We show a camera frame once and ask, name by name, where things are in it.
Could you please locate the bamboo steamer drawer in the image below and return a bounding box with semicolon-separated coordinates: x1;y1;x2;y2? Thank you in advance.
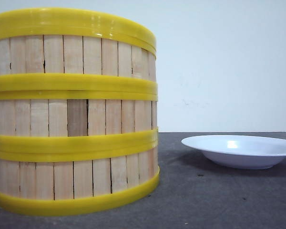
0;35;156;81
0;146;161;217
0;100;158;162

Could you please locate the white plate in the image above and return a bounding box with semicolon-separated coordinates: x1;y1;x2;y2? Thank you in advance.
181;135;286;169

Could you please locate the woven bamboo steamer lid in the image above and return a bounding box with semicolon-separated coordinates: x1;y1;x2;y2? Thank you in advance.
0;7;156;54

